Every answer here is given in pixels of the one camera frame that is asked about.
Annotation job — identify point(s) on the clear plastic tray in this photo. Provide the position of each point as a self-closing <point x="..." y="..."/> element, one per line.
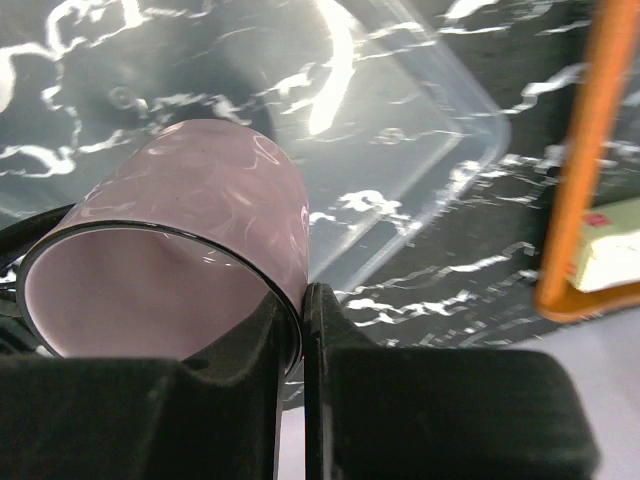
<point x="385" y="124"/>

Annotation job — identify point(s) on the white and red box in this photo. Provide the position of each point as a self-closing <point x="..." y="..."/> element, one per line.
<point x="607" y="251"/>

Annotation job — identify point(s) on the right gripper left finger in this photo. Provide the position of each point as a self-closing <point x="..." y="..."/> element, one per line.
<point x="213" y="416"/>

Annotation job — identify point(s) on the purple mug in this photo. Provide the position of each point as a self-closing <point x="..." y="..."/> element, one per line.
<point x="174" y="249"/>

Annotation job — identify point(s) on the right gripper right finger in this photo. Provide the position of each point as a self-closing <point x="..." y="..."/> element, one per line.
<point x="374" y="412"/>

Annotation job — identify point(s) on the wooden shelf rack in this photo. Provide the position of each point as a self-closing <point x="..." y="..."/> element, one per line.
<point x="609" y="53"/>

